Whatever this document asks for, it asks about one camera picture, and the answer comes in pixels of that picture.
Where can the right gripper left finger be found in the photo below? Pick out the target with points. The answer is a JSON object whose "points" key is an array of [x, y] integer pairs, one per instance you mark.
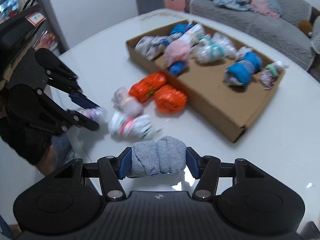
{"points": [[111, 171]]}

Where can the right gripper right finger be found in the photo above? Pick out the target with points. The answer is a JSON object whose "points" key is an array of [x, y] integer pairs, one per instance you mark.
{"points": [[206, 169]]}

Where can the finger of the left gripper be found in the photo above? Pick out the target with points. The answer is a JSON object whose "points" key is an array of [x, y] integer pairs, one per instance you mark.
{"points": [[62, 78], [55, 117]]}

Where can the grey sock roll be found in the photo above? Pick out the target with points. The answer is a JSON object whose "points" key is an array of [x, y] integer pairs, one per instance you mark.
{"points": [[150, 158]]}

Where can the orange plastic bag bundle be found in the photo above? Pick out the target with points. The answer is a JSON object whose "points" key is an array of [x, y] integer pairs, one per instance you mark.
{"points": [[146, 87]]}

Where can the white blue-trimmed sock bundle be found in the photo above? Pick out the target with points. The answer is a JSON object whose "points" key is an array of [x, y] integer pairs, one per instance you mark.
{"points": [[150, 47]]}

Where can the blue sock with rubber band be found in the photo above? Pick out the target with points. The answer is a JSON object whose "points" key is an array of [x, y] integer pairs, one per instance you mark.
{"points": [[240, 73]]}

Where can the teal white plastic bundle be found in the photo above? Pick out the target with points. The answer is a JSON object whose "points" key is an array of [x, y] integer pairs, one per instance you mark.
{"points": [[211, 49]]}

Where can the pink fluffy sock bundle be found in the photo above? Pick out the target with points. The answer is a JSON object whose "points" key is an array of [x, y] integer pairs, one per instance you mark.
{"points": [[177, 51]]}

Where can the white pink patterned sock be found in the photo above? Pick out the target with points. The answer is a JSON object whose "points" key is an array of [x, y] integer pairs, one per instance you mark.
{"points": [[140, 127]]}

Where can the mauve sock bundle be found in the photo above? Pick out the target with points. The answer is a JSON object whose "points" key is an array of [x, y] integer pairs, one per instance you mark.
{"points": [[126, 103]]}

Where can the brown cardboard box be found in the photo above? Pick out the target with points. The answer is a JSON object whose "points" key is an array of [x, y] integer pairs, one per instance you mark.
{"points": [[231, 110]]}

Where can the small green white sock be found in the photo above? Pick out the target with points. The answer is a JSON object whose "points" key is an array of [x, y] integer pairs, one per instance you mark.
{"points": [[271, 72]]}

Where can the blue sock bundle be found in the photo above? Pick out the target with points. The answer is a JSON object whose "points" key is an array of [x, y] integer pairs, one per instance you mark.
{"points": [[180, 28]]}

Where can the white sock roll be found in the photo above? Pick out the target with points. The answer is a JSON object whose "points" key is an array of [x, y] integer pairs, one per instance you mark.
{"points": [[193, 35]]}

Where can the pink child chair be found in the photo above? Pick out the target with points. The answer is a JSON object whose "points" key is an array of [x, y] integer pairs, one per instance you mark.
{"points": [[177, 5]]}

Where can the grey sofa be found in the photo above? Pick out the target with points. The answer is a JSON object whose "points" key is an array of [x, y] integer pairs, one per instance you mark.
{"points": [[281, 33]]}

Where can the pink clothing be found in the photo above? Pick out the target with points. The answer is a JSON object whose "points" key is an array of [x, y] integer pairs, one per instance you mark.
{"points": [[262, 7]]}

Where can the brown plush toy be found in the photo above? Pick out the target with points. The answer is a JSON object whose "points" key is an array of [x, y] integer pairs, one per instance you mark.
{"points": [[306, 27]]}

